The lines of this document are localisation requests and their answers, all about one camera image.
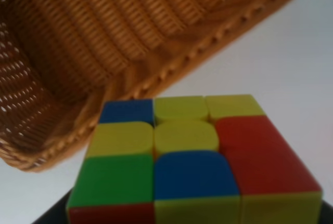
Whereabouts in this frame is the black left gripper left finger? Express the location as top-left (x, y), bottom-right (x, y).
top-left (32, 191), bottom-right (71, 224)

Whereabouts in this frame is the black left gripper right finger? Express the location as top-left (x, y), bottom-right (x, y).
top-left (321, 201), bottom-right (333, 224)

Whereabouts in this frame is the multicolour puzzle cube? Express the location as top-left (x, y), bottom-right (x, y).
top-left (67, 95), bottom-right (322, 223)

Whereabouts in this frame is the orange wicker basket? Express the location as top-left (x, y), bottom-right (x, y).
top-left (1, 0), bottom-right (290, 172)

